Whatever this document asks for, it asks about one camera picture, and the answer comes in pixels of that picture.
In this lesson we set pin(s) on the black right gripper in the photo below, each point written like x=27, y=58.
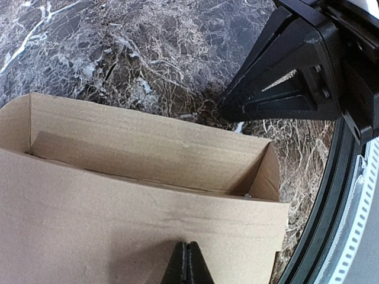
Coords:
x=294, y=67

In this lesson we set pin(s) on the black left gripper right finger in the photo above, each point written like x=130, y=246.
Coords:
x=197, y=271

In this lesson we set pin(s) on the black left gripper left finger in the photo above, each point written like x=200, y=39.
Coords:
x=176, y=270

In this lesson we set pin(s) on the brown cardboard paper box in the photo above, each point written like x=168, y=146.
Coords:
x=98, y=194

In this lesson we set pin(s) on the black front table rail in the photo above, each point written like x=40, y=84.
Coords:
x=326, y=215

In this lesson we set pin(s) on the white slotted cable duct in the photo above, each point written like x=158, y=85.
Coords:
x=359, y=206

